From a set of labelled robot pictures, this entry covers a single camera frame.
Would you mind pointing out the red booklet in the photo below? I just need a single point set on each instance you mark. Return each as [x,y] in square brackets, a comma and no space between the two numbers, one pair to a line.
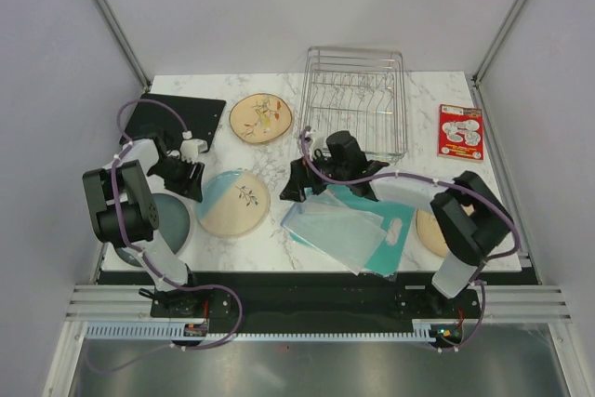
[460,133]

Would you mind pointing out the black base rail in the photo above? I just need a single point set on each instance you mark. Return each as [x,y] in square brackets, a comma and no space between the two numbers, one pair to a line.
[312,302]

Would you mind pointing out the teal cutting board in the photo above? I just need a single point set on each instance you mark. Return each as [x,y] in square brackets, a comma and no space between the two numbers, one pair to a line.
[396,221]

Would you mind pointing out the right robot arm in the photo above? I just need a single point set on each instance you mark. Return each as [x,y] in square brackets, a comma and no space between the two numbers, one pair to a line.
[472,220]

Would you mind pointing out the metal wire dish rack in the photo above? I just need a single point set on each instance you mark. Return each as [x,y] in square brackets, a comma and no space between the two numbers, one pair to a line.
[361,90]

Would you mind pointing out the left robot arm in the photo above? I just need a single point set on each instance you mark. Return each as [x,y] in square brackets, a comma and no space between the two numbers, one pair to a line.
[121,205]

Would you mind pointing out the beige bird plate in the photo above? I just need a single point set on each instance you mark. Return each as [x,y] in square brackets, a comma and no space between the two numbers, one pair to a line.
[260,118]
[430,234]

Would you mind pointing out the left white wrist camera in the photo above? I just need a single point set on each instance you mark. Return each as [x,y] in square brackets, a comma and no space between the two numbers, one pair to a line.
[191,147]

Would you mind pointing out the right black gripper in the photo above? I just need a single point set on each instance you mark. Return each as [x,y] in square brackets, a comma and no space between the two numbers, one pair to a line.
[299,178]

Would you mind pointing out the dark teal plate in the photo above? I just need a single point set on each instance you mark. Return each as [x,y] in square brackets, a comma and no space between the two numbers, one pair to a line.
[175,222]

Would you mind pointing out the blue and beige plate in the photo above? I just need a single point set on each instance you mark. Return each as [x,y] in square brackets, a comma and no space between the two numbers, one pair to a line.
[234,203]

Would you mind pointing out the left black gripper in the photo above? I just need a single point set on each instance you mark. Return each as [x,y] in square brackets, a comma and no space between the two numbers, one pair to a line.
[189,187]

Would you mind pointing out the clear plastic zip bag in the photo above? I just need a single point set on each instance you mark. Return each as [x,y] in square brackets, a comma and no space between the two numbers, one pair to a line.
[347,235]

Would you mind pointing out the light blue cable duct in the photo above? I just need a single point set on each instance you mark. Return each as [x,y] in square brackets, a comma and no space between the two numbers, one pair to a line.
[170,331]

